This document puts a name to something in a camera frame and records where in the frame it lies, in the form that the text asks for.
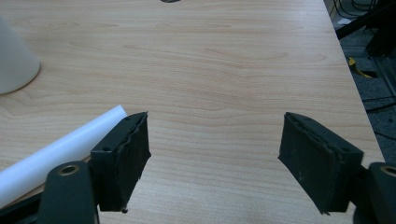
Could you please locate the white paper roll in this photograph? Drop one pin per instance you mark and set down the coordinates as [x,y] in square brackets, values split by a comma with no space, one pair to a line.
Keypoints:
[59,152]

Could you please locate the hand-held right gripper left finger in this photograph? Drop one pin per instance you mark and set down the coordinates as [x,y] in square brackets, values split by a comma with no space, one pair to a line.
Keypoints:
[120,168]

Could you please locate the yellow tape strip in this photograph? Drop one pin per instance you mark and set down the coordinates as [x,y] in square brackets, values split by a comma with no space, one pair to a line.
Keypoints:
[356,69]

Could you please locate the black metal stand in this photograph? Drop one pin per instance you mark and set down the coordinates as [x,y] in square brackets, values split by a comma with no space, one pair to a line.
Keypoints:
[370,21]

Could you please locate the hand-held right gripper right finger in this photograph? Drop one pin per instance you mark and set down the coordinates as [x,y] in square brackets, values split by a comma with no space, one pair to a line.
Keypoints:
[314,161]

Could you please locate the white cone-shaped cup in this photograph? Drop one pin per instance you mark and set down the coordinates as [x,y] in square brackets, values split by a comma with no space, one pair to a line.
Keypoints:
[14,59]

